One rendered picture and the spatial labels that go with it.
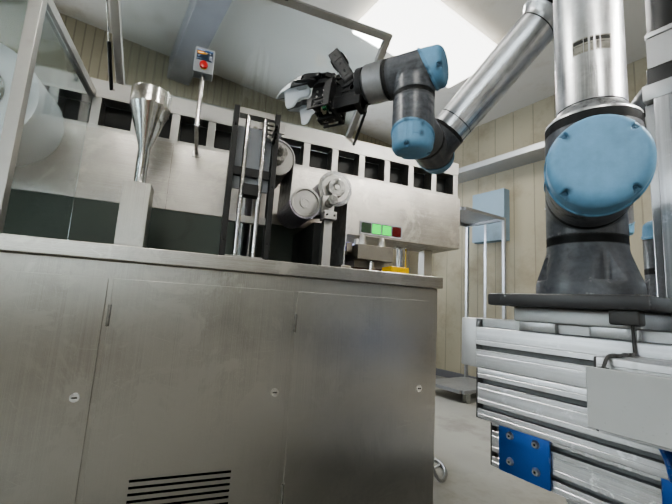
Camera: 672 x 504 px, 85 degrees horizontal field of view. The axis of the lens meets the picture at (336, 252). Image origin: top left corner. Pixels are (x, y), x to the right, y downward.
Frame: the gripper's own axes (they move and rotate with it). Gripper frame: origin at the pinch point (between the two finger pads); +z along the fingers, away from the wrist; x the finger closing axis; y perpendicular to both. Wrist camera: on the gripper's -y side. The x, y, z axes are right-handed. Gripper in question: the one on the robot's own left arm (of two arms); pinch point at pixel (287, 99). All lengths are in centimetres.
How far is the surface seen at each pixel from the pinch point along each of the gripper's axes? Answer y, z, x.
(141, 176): 2, 76, 14
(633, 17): -215, -112, 231
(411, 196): -34, 13, 125
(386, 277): 28, -5, 56
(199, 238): 14, 81, 48
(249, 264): 32.7, 23.6, 22.3
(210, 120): -40, 82, 40
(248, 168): -3.0, 37.9, 27.8
